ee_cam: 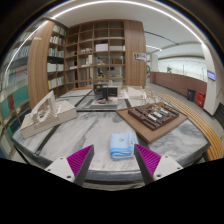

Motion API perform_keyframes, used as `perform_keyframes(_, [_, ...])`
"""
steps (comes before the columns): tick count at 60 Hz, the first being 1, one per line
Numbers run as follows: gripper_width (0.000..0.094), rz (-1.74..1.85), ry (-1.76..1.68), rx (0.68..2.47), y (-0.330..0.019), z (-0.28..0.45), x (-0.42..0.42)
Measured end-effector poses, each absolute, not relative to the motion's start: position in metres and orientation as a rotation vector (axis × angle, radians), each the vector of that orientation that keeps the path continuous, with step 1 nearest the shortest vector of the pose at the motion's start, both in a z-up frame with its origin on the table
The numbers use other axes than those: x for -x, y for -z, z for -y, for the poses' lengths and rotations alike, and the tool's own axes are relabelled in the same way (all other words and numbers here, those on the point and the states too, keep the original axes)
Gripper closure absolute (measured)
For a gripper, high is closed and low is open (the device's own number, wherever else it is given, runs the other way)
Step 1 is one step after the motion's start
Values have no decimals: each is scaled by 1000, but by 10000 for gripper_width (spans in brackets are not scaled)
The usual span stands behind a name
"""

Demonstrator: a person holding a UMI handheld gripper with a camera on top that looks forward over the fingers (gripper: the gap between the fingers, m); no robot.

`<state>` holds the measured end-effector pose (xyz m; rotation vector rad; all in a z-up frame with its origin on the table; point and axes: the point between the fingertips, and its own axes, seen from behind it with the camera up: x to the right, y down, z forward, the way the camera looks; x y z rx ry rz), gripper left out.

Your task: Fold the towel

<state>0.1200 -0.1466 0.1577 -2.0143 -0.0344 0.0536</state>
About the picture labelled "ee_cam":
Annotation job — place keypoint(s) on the black building model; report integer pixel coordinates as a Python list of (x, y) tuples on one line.
[(105, 90)]

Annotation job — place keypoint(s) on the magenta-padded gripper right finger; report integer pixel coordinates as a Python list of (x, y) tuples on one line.
[(165, 165)]

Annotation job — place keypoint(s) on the wall screen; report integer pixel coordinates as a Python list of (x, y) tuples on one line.
[(211, 75)]

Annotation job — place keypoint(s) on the glass-fronted bookcase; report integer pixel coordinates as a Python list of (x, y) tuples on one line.
[(15, 96)]

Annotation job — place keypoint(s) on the brown architectural model on board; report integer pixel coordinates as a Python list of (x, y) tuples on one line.
[(153, 116)]

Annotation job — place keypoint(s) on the pale wooden stick model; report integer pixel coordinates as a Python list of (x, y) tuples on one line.
[(152, 97)]

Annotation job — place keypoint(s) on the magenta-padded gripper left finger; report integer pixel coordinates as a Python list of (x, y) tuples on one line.
[(60, 166)]

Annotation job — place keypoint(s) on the straight ceiling light bar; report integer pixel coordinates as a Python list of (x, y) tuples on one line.
[(154, 47)]

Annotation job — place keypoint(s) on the small white building model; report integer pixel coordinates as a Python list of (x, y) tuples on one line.
[(135, 92)]

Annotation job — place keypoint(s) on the curved wooden slat bench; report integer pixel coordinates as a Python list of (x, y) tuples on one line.
[(206, 130)]

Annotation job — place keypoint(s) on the light blue printed towel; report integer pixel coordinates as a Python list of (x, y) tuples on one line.
[(121, 145)]

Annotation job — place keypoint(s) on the white wall sign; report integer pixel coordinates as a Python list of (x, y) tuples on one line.
[(140, 56)]

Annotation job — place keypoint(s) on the wooden shelf unit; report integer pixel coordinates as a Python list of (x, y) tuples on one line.
[(100, 53)]

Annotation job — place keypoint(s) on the white architectural model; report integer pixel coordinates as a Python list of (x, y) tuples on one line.
[(46, 116)]

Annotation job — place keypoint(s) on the red bin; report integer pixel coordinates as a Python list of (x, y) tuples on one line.
[(201, 100)]

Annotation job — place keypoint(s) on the black bin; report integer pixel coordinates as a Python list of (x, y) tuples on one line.
[(191, 95)]

